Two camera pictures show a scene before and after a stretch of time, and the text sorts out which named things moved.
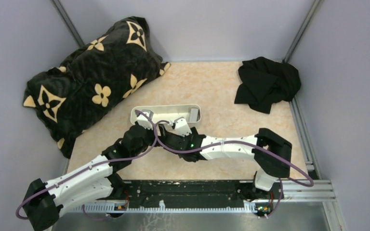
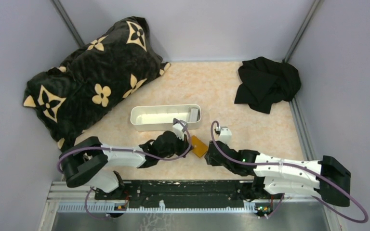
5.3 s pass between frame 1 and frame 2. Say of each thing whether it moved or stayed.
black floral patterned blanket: stayed
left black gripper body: moved
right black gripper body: moved
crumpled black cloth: stayed
